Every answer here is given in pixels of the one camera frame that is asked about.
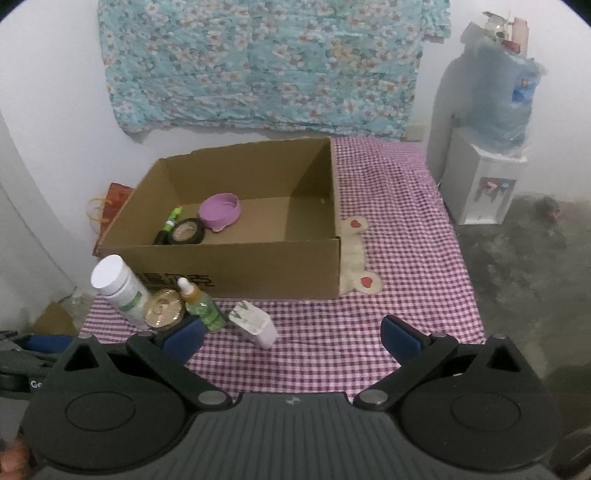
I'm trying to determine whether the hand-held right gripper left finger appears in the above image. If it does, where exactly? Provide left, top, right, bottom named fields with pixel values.
left=58, top=315, right=232, bottom=410

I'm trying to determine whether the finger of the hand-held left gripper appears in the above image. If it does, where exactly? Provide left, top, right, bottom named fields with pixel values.
left=24, top=335, right=77, bottom=355

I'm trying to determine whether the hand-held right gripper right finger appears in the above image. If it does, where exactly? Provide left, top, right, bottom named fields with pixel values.
left=353, top=315, right=532, bottom=411

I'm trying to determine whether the black round compact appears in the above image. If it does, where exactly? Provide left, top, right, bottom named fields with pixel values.
left=167, top=218, right=206, bottom=246

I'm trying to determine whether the brown cardboard box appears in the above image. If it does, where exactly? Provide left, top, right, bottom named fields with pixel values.
left=95, top=137, right=344, bottom=301

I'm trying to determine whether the pink plastic bowl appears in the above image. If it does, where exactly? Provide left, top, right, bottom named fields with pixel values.
left=198, top=193, right=243, bottom=233

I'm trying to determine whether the flat cardboard piece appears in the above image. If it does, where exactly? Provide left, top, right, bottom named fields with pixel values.
left=33, top=302, right=80, bottom=339

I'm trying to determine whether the gold round compact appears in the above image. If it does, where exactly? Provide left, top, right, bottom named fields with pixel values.
left=145, top=288, right=187, bottom=330

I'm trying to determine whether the green dropper bottle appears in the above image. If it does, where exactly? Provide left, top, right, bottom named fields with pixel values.
left=177, top=278, right=227, bottom=332

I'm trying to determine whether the white squeeze tube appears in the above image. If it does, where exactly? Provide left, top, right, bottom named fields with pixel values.
left=229, top=300, right=279, bottom=350

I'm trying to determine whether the white pill bottle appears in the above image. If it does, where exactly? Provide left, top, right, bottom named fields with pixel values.
left=90, top=255, right=151, bottom=331

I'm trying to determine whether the purple checked tablecloth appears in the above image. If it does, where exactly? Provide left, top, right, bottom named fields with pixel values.
left=81, top=136, right=486, bottom=403

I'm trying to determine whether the red gift bag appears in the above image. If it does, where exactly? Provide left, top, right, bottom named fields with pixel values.
left=89, top=183, right=138, bottom=257

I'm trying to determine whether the white water dispenser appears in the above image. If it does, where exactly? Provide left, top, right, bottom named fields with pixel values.
left=449, top=126, right=528, bottom=226

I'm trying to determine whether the small dark lump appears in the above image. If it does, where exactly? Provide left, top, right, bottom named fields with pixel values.
left=534, top=196, right=563, bottom=223

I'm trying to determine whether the blue water jug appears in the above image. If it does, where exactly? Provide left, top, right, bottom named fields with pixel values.
left=463, top=39, right=542, bottom=151

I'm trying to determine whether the blue floral cloth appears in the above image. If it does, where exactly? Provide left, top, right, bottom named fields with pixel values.
left=96, top=0, right=452, bottom=142

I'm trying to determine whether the pink container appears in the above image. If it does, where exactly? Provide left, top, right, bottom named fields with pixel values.
left=509, top=17, right=530, bottom=49

